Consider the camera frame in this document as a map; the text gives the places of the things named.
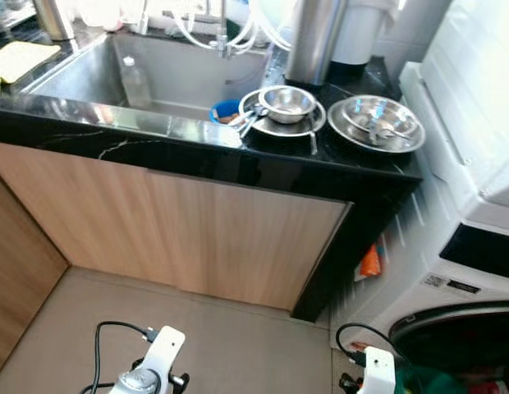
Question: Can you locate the round steel plate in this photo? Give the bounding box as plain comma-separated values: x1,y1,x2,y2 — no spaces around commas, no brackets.
238,86,328,139

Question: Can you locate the small steel bowl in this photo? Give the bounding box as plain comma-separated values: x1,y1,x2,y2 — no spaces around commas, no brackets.
258,85,318,125

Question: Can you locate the green cloth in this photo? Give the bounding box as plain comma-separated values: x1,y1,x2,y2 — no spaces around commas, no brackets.
394,364,473,394

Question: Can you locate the white washing machine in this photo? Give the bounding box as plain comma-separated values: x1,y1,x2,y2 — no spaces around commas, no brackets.
330,62,509,394

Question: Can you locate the orange plastic item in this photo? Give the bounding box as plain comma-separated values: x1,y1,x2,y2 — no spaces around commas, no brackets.
358,242,383,280

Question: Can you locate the red garment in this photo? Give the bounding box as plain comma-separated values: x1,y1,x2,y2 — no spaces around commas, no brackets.
461,379,509,394

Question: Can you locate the wooden cabinet door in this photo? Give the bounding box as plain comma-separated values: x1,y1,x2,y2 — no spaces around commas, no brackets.
146,168,351,313
0,140,181,288

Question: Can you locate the wooden side panel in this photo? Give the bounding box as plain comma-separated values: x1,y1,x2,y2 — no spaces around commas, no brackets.
0,168,71,380

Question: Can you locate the large steel basin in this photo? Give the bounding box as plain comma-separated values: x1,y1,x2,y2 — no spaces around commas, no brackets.
327,94,427,155

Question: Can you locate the steel cutlery piece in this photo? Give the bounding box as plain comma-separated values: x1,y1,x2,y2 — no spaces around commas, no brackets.
228,105,268,137

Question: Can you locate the blue plastic bowl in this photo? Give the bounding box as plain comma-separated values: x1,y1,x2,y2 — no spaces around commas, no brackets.
209,98,244,124

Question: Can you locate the clear plastic bottle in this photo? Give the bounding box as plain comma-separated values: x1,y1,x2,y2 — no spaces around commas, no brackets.
119,56,154,110

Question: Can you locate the stainless steel sink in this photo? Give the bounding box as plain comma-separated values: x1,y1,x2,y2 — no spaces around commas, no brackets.
23,31,278,149

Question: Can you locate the white ribbed appliance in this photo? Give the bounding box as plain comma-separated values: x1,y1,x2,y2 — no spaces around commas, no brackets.
419,0,509,190

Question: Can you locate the steel knife block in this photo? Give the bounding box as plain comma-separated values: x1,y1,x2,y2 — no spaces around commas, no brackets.
285,0,348,88

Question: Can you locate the white water filter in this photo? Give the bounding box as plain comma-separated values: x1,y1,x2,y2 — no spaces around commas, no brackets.
330,0,397,66

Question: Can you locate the yellow cleaning cloth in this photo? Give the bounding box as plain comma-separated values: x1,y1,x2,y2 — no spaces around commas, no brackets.
0,41,63,93

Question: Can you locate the steel thermos jug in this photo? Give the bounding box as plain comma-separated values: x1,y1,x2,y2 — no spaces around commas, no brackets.
31,0,76,42

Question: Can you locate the metal dish rack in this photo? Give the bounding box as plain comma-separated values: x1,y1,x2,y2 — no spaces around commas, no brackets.
0,0,34,34

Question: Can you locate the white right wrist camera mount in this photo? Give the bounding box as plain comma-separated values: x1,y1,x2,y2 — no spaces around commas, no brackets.
358,346,397,394

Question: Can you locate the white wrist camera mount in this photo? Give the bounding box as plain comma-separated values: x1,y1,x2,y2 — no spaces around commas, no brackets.
358,346,397,394
115,326,187,394

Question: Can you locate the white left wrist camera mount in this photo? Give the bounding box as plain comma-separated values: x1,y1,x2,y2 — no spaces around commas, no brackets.
115,326,187,394

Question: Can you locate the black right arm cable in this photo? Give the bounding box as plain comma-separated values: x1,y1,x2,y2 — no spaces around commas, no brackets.
334,322,403,370

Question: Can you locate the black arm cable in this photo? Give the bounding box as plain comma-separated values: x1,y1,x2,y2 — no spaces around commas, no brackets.
78,321,157,394
334,322,403,370

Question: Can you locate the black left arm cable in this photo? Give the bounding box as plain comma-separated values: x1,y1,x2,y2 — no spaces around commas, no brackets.
78,321,157,394

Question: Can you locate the white flexible hose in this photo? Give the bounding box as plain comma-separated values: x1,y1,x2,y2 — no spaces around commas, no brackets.
166,0,292,52

